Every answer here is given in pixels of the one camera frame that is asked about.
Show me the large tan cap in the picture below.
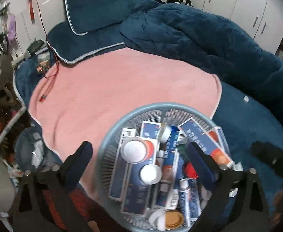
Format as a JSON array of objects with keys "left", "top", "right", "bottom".
[{"left": 164, "top": 210, "right": 184, "bottom": 229}]

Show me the red hanging ornament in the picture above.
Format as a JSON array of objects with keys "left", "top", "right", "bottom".
[{"left": 27, "top": 0, "right": 36, "bottom": 25}]

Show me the dark blue quilt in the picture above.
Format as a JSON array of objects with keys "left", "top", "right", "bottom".
[{"left": 118, "top": 0, "right": 283, "bottom": 97}]

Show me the large white cap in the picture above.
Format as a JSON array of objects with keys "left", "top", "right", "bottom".
[{"left": 139, "top": 164, "right": 163, "bottom": 183}]

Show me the white wardrobe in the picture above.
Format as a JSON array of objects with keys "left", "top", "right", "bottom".
[{"left": 190, "top": 0, "right": 283, "bottom": 54}]

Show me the dark blue piped pillow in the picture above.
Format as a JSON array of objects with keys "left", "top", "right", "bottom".
[
  {"left": 46, "top": 22, "right": 126, "bottom": 64},
  {"left": 63, "top": 0, "right": 156, "bottom": 35}
]

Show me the white blue tube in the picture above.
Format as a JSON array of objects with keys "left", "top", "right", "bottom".
[{"left": 179, "top": 178, "right": 202, "bottom": 225}]

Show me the pile of blue white boxes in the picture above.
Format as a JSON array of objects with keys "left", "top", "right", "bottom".
[{"left": 108, "top": 118, "right": 235, "bottom": 223}]

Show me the wide white threaded lid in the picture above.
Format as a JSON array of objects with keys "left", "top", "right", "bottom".
[{"left": 120, "top": 137, "right": 150, "bottom": 163}]

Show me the pink towel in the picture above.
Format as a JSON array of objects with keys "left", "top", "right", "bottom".
[{"left": 28, "top": 46, "right": 223, "bottom": 208}]

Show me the dark printed box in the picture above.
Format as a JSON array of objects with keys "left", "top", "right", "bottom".
[{"left": 36, "top": 52, "right": 51, "bottom": 74}]

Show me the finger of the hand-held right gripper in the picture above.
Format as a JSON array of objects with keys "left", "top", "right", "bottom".
[{"left": 251, "top": 141, "right": 283, "bottom": 167}]

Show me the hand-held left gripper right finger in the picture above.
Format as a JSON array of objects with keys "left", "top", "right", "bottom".
[{"left": 188, "top": 141, "right": 271, "bottom": 232}]

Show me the person's right hand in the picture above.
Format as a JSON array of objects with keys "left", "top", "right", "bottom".
[{"left": 274, "top": 191, "right": 283, "bottom": 223}]

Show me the red ribbed cap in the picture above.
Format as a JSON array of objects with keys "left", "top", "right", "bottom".
[{"left": 184, "top": 162, "right": 200, "bottom": 179}]

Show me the dark blue plush blanket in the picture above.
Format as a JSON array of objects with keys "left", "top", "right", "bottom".
[{"left": 12, "top": 58, "right": 283, "bottom": 232}]

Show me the purple plush ornament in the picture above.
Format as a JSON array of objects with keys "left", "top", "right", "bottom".
[{"left": 7, "top": 14, "right": 17, "bottom": 41}]

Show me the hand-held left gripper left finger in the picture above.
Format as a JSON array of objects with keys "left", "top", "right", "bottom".
[{"left": 12, "top": 141, "right": 93, "bottom": 232}]

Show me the white metal rack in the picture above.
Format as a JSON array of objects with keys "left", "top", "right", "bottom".
[{"left": 0, "top": 41, "right": 28, "bottom": 162}]

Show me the red cable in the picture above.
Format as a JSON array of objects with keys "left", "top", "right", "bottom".
[{"left": 34, "top": 0, "right": 60, "bottom": 103}]

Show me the red rug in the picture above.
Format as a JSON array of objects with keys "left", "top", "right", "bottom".
[{"left": 41, "top": 184, "right": 93, "bottom": 231}]

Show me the dark green case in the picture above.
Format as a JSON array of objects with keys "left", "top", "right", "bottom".
[{"left": 27, "top": 40, "right": 48, "bottom": 56}]

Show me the panda plush toy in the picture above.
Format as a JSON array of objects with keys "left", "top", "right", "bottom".
[{"left": 167, "top": 0, "right": 194, "bottom": 6}]

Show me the grey blue bag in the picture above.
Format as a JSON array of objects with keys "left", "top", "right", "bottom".
[{"left": 14, "top": 127, "right": 46, "bottom": 172}]

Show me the light blue mesh basket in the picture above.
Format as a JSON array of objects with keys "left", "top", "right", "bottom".
[{"left": 97, "top": 103, "right": 232, "bottom": 231}]

